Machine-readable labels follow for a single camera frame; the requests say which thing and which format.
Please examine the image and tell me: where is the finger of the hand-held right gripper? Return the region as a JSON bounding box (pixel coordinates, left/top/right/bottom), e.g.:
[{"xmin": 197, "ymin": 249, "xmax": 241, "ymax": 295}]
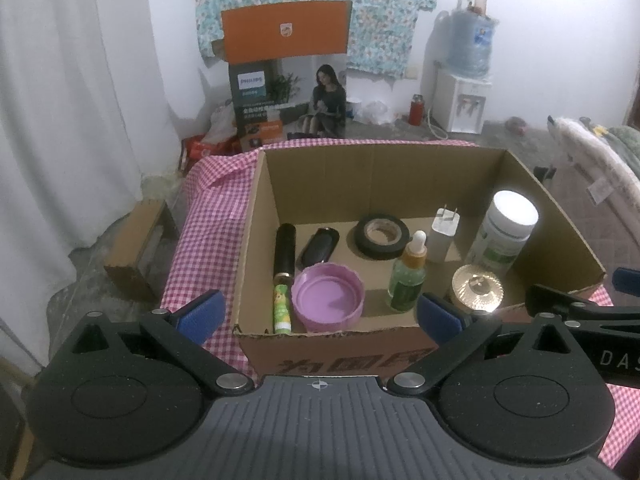
[
  {"xmin": 612, "ymin": 267, "xmax": 640, "ymax": 293},
  {"xmin": 524, "ymin": 284, "xmax": 640, "ymax": 333}
]

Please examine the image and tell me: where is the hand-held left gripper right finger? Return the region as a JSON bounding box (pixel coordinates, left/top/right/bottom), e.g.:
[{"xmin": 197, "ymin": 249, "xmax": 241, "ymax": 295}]
[{"xmin": 388, "ymin": 291, "xmax": 602, "ymax": 398}]

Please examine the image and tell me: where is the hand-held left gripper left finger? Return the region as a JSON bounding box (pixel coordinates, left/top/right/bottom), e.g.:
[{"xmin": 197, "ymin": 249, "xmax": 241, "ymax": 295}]
[{"xmin": 42, "ymin": 288, "xmax": 253, "ymax": 397}]

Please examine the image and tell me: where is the green glass dropper bottle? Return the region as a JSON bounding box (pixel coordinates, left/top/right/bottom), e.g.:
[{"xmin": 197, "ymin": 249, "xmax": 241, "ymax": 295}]
[{"xmin": 387, "ymin": 230, "xmax": 429, "ymax": 313}]

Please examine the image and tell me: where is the white wall charger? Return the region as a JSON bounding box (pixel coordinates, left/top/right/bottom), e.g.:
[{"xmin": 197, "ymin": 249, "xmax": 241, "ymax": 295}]
[{"xmin": 427, "ymin": 203, "xmax": 463, "ymax": 264}]

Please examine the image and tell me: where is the black electrical tape roll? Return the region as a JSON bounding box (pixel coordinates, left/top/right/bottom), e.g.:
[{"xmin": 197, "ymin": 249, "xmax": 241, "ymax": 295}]
[{"xmin": 355, "ymin": 214, "xmax": 411, "ymax": 261}]

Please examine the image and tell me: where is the white supplement bottle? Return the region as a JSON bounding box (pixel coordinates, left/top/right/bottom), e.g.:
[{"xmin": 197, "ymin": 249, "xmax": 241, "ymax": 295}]
[{"xmin": 467, "ymin": 190, "xmax": 540, "ymax": 276}]

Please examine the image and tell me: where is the black cylinder tube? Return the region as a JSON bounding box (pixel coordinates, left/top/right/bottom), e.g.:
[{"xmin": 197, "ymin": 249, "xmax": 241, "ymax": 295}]
[{"xmin": 272, "ymin": 223, "xmax": 296, "ymax": 286}]

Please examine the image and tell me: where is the purple plastic lid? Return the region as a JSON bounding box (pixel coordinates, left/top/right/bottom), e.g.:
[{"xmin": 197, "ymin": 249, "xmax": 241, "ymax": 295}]
[{"xmin": 291, "ymin": 264, "xmax": 366, "ymax": 333}]

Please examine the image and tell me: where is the black key fob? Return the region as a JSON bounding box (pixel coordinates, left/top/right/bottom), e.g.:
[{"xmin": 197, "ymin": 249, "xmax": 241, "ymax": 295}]
[{"xmin": 298, "ymin": 227, "xmax": 340, "ymax": 268}]

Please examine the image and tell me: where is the brown cardboard box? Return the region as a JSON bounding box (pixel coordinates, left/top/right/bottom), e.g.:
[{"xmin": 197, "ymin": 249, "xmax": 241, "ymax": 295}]
[{"xmin": 231, "ymin": 140, "xmax": 607, "ymax": 380}]

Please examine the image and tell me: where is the pink checked tablecloth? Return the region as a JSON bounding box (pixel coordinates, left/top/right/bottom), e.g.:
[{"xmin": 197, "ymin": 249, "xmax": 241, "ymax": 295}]
[{"xmin": 160, "ymin": 152, "xmax": 640, "ymax": 468}]

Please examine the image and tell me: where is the small open cardboard box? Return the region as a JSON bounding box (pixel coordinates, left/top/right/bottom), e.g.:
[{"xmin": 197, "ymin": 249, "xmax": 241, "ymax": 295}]
[{"xmin": 103, "ymin": 198, "xmax": 181, "ymax": 303}]

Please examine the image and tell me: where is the white fluffy blanket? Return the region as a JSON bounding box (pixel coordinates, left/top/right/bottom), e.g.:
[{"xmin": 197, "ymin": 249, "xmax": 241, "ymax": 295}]
[{"xmin": 546, "ymin": 116, "xmax": 640, "ymax": 206}]

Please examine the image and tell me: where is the grey blanket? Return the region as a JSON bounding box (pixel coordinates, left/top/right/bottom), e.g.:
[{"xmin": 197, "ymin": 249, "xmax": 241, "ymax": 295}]
[{"xmin": 605, "ymin": 125, "xmax": 640, "ymax": 161}]

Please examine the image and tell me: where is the red snack pack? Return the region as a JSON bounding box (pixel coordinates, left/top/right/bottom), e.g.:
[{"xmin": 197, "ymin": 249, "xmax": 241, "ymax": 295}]
[{"xmin": 179, "ymin": 134, "xmax": 243, "ymax": 173}]

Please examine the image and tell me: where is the white plastic bag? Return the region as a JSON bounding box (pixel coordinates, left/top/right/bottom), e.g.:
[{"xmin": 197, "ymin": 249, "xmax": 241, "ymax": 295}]
[{"xmin": 207, "ymin": 102, "xmax": 238, "ymax": 143}]

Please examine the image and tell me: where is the crumpled white bag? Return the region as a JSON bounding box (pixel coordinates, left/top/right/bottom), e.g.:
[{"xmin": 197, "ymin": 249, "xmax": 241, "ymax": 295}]
[{"xmin": 360, "ymin": 100, "xmax": 396, "ymax": 126}]

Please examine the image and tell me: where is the white water dispenser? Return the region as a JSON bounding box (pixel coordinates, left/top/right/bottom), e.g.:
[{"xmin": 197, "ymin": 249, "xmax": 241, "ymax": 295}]
[{"xmin": 432, "ymin": 67, "xmax": 492, "ymax": 134}]

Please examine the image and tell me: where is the white curtain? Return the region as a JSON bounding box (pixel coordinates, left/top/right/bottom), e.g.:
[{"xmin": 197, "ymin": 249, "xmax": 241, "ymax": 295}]
[{"xmin": 0, "ymin": 0, "xmax": 186, "ymax": 376}]

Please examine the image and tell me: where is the orange appliance box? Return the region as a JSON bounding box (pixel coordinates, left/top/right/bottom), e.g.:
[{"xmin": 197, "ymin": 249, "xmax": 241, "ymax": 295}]
[{"xmin": 220, "ymin": 0, "xmax": 353, "ymax": 153}]

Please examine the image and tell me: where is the white power cable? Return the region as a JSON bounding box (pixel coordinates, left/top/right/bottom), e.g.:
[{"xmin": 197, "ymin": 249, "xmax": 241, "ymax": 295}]
[{"xmin": 425, "ymin": 107, "xmax": 451, "ymax": 141}]

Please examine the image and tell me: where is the teal floral wall cloth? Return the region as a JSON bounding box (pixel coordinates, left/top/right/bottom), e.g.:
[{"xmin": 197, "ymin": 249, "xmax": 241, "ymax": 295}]
[{"xmin": 192, "ymin": 0, "xmax": 441, "ymax": 78}]

